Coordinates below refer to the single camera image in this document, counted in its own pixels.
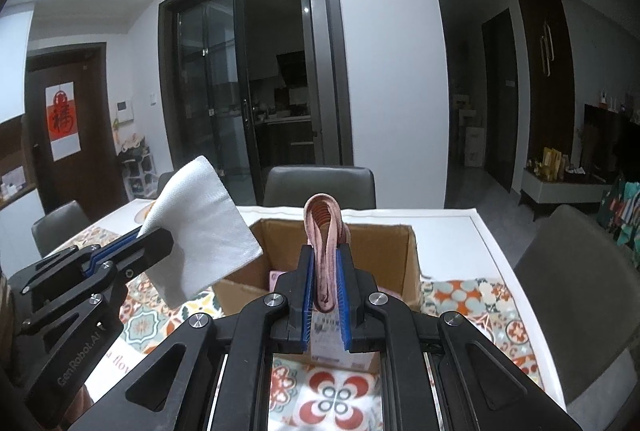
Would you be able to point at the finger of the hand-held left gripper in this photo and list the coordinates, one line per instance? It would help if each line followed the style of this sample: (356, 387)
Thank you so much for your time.
(150, 246)
(65, 263)

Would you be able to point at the black television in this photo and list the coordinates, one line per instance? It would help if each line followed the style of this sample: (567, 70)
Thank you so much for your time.
(610, 141)

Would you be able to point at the grey refrigerator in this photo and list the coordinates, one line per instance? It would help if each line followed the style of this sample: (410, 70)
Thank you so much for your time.
(314, 76)

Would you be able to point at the grey dining chair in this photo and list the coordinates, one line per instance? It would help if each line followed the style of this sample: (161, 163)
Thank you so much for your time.
(57, 226)
(164, 183)
(320, 186)
(585, 291)

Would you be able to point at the white towel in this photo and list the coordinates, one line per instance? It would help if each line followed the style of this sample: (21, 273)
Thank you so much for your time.
(200, 231)

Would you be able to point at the white tile-patterned table cover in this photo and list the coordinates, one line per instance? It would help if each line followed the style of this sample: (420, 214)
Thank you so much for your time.
(465, 298)

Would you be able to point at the colourful hanging clothes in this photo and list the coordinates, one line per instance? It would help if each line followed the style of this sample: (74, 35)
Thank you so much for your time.
(622, 216)

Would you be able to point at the dark brown wooden door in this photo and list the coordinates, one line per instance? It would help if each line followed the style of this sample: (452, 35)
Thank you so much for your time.
(97, 136)

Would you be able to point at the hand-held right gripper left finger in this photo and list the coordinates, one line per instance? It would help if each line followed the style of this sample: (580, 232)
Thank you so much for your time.
(309, 301)

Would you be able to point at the black framed sliding glass door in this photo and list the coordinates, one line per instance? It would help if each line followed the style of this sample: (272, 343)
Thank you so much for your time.
(210, 76)

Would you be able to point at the white storage rack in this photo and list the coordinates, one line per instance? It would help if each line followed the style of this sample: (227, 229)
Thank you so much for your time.
(137, 166)

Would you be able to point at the white hallway box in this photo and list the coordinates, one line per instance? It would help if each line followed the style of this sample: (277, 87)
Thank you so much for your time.
(474, 147)

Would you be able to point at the dark hallway door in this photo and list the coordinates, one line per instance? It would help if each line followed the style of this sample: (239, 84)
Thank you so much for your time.
(500, 101)

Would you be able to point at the dark wooden wardrobe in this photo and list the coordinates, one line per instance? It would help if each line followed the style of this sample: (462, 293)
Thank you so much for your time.
(542, 101)

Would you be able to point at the pink ribbed sock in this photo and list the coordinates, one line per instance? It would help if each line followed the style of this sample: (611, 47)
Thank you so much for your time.
(325, 241)

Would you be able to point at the white television cabinet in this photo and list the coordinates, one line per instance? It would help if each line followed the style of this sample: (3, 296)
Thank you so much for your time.
(560, 193)

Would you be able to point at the red and white door poster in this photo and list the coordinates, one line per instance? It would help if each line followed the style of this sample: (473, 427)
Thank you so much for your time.
(62, 121)

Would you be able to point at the brown cardboard box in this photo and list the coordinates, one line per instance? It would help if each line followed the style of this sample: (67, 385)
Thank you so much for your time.
(400, 261)

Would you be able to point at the white plastic fruit basket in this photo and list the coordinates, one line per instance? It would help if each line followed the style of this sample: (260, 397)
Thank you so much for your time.
(146, 212)

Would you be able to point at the wooden side cabinet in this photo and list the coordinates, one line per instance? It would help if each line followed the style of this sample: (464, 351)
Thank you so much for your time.
(15, 181)

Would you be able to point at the white wall intercom panel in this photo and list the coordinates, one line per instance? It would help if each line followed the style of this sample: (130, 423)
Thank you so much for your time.
(125, 110)

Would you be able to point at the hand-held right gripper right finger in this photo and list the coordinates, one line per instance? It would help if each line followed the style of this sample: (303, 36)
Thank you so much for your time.
(344, 301)

